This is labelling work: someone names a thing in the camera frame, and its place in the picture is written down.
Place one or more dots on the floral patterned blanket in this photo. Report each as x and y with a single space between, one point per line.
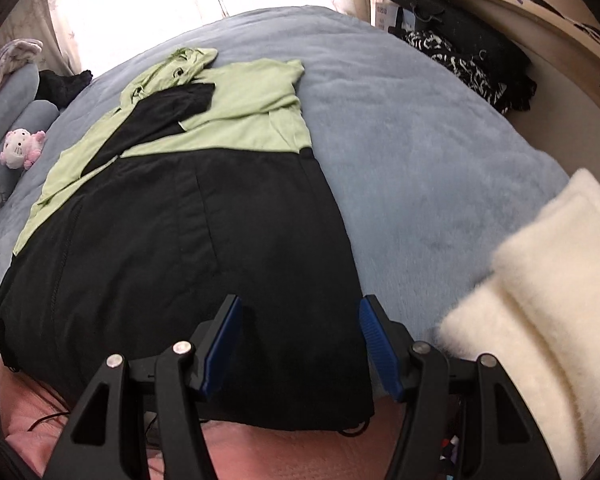
7 57

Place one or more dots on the white fluffy garment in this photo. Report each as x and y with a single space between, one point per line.
545 285

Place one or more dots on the grey pillows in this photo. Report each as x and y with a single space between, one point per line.
27 122

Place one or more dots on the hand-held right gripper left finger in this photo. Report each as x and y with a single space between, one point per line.
222 345

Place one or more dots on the blue-grey bed cover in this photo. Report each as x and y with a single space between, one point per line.
405 160

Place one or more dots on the wooden bookshelf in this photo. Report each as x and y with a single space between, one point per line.
555 40

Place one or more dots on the pink fleece clothing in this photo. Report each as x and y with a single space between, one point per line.
280 452

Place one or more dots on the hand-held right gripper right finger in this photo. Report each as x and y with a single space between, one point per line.
380 355

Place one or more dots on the green and black hooded jacket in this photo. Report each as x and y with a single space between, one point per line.
155 240

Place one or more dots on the black fuzzy cloth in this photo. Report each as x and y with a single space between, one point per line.
62 87

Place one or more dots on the black and white patterned cloth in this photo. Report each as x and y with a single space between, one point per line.
455 67

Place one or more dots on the white cardboard box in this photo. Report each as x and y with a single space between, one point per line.
390 17

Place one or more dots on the pink and white plush toy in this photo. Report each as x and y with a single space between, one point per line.
17 147

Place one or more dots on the black fabric bag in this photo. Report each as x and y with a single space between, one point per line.
460 25

